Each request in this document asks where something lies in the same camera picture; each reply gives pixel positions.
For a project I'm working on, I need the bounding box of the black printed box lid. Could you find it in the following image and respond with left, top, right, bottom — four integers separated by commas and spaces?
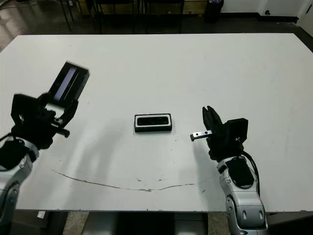
47, 61, 90, 102

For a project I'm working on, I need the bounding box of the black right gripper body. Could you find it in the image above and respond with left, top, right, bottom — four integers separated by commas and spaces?
189, 126, 245, 163

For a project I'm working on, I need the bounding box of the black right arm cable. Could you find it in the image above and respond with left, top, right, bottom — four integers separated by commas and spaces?
241, 151, 260, 195

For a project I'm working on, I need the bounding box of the dark robot torso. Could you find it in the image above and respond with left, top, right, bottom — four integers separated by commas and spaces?
85, 212, 211, 235

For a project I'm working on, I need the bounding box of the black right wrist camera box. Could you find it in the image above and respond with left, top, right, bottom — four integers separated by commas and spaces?
224, 117, 249, 145

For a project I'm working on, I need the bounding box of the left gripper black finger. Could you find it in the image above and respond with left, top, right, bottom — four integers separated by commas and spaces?
36, 92, 51, 110
59, 99, 80, 128

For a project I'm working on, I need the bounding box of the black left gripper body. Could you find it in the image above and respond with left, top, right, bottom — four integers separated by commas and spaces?
11, 106, 71, 150

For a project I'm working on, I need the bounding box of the black box with white insert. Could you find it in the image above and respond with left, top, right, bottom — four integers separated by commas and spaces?
134, 114, 173, 134

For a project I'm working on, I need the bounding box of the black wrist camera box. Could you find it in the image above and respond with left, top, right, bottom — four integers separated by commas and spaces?
11, 94, 47, 129
224, 117, 249, 145

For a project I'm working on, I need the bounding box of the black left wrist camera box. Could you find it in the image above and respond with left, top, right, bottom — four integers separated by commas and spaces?
11, 94, 47, 129

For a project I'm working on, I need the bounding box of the black waste bin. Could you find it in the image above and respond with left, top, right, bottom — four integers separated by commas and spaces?
204, 0, 224, 23

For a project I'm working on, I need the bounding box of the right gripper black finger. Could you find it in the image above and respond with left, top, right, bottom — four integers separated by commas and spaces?
207, 106, 224, 134
202, 106, 213, 134

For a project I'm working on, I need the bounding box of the slim black camera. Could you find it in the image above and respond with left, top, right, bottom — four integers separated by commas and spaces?
136, 117, 170, 126

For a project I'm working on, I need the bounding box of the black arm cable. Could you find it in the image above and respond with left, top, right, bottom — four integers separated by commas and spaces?
0, 132, 19, 147
241, 151, 260, 195

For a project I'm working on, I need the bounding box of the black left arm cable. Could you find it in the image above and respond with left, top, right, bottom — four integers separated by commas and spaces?
0, 132, 19, 147

